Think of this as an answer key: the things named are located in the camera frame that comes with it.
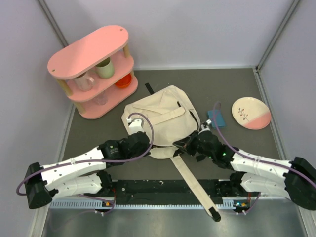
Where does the blue wallet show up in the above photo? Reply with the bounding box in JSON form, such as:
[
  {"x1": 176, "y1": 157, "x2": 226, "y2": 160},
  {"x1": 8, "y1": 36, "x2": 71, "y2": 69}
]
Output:
[{"x1": 207, "y1": 109, "x2": 226, "y2": 129}]

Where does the pink three-tier shelf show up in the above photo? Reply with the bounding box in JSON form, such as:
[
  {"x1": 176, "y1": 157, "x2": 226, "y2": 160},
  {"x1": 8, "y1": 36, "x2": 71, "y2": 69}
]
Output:
[{"x1": 47, "y1": 25, "x2": 138, "y2": 119}]

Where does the green mug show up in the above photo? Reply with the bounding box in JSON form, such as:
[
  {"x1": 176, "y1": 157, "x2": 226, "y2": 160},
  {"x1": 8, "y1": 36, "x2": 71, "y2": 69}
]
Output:
[{"x1": 95, "y1": 57, "x2": 115, "y2": 79}]

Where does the pink cream plate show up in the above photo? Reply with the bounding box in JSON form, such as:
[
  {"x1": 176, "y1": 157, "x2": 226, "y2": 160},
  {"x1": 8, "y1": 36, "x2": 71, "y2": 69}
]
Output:
[{"x1": 232, "y1": 97, "x2": 272, "y2": 130}]

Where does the cream canvas backpack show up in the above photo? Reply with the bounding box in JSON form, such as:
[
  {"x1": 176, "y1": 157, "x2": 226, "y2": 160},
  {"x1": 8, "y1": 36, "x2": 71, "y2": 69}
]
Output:
[{"x1": 121, "y1": 85, "x2": 221, "y2": 222}]

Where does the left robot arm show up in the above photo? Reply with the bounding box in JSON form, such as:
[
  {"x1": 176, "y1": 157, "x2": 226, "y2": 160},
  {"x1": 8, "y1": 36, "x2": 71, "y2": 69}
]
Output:
[{"x1": 24, "y1": 132, "x2": 153, "y2": 209}]

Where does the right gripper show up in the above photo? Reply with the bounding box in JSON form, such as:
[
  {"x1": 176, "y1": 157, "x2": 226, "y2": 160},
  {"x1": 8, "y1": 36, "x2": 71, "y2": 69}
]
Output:
[{"x1": 174, "y1": 130, "x2": 215, "y2": 159}]

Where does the clear glass cup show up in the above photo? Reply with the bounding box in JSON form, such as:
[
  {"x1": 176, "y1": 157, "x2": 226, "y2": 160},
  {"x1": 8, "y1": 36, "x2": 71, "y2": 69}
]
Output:
[{"x1": 93, "y1": 91, "x2": 108, "y2": 106}]

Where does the orange bowl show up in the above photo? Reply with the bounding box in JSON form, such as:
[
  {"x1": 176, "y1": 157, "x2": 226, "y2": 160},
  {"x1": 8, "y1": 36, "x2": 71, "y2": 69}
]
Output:
[{"x1": 115, "y1": 74, "x2": 133, "y2": 88}]

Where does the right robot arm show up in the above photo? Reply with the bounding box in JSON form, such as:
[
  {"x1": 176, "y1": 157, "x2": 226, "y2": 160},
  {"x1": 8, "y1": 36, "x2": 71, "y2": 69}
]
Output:
[{"x1": 173, "y1": 130, "x2": 316, "y2": 211}]

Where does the pink mug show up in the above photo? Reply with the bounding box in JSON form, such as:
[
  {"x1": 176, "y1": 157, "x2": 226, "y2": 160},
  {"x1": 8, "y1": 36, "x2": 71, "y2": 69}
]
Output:
[{"x1": 74, "y1": 72, "x2": 95, "y2": 91}]

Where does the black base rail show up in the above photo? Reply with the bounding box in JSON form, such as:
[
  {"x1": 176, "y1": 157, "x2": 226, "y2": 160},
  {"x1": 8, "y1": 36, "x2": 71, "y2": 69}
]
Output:
[{"x1": 113, "y1": 179, "x2": 236, "y2": 205}]

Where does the grey cable duct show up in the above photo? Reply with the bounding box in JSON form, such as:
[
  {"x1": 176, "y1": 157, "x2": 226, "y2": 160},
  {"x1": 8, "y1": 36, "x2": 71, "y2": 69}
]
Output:
[{"x1": 49, "y1": 198, "x2": 247, "y2": 210}]

